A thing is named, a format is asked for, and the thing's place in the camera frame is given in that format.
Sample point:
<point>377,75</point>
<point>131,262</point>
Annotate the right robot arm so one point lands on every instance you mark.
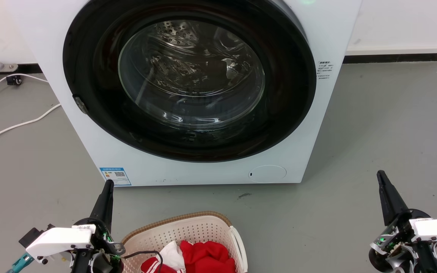
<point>412,261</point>

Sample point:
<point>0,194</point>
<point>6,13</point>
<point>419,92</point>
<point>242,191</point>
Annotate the white garment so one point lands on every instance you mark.
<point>173,254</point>

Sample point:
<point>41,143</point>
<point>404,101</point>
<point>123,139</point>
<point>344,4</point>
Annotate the teal connector piece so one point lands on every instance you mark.
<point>20,263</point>

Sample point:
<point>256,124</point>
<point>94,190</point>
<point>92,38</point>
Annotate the red white-striped garment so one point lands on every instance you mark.
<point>154,266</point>

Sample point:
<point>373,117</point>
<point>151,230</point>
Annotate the small printed text sticker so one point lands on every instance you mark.
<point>324,70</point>

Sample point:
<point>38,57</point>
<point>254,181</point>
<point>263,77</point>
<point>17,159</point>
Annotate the blue energy label sticker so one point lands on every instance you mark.
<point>115,176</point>

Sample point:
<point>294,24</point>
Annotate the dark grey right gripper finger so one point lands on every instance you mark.
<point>391,201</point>

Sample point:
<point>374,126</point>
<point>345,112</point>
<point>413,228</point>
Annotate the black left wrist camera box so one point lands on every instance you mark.
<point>32,234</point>

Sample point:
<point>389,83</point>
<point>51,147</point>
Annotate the round black washer door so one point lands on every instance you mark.
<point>89,57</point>

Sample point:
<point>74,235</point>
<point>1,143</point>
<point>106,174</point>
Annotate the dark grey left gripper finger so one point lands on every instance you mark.
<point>104,206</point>

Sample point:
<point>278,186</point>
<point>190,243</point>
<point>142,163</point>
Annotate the cream perforated laundry basket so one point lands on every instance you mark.
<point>188,228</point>

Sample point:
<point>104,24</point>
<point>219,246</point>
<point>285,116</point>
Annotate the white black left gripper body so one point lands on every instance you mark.
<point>61,240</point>

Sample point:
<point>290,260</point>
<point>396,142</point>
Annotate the round white filter cover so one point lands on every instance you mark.
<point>268,174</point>

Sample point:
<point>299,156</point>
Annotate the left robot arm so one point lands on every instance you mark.
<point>89,263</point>

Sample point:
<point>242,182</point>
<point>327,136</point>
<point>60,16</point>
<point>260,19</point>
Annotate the white front-load washing machine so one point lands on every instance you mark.
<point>203,173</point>

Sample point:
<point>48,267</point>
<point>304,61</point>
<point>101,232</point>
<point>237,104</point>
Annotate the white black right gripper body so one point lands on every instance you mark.
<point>434,229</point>

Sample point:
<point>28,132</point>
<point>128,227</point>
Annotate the clear glass door bowl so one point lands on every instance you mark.
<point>192,76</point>

